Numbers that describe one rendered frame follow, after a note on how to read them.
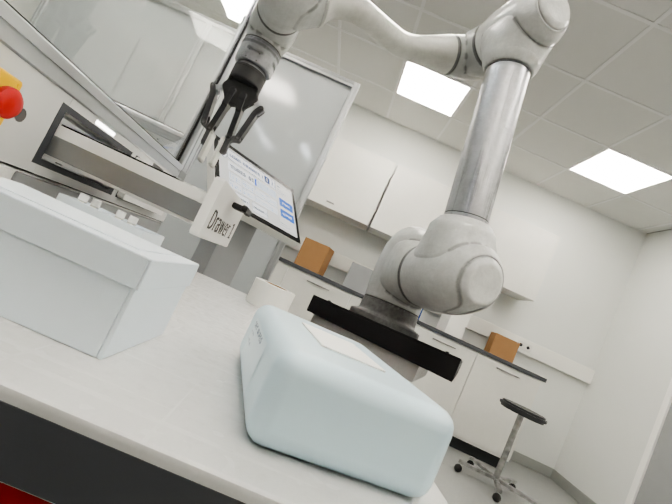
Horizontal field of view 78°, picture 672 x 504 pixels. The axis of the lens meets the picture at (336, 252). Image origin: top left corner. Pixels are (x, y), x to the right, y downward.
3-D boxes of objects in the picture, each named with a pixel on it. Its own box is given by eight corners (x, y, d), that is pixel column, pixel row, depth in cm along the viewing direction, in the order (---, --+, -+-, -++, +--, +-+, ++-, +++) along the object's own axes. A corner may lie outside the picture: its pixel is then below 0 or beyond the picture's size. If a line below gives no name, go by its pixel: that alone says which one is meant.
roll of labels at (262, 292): (279, 311, 72) (289, 290, 72) (290, 321, 65) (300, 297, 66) (242, 296, 69) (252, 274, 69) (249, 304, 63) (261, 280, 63)
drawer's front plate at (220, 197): (226, 247, 100) (246, 206, 101) (197, 236, 71) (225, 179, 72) (220, 244, 100) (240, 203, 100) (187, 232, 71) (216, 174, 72)
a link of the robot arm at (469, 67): (437, 39, 116) (468, 14, 104) (489, 48, 123) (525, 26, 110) (437, 86, 117) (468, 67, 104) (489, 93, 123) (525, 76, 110)
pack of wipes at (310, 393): (234, 351, 31) (260, 297, 32) (344, 395, 34) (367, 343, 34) (237, 446, 17) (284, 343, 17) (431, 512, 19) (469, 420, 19)
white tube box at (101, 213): (154, 259, 64) (165, 237, 65) (130, 256, 56) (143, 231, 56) (80, 225, 64) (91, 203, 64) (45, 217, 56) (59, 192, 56)
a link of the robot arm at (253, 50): (279, 47, 91) (267, 71, 90) (281, 67, 100) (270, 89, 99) (241, 28, 90) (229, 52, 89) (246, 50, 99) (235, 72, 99)
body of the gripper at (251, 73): (231, 53, 90) (212, 90, 90) (267, 71, 91) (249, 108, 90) (236, 70, 98) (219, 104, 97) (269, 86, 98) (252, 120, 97)
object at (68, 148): (221, 238, 98) (232, 214, 99) (193, 225, 72) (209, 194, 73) (61, 164, 96) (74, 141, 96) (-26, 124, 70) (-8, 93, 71)
